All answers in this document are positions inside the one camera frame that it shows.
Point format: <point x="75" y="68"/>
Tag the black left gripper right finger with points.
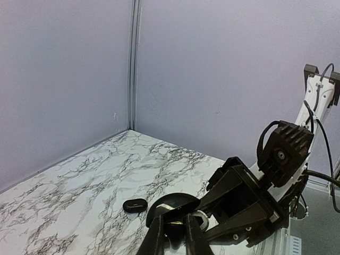
<point x="195" y="242"/>

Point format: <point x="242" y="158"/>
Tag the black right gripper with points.
<point x="244" y="210"/>

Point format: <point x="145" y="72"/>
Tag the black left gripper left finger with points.
<point x="153" y="243"/>

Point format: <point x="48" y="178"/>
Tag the black round puck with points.
<point x="174" y="207"/>

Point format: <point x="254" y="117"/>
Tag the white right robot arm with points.
<point x="321" y="93"/>

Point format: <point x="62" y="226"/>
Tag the right aluminium corner post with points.
<point x="132" y="67"/>

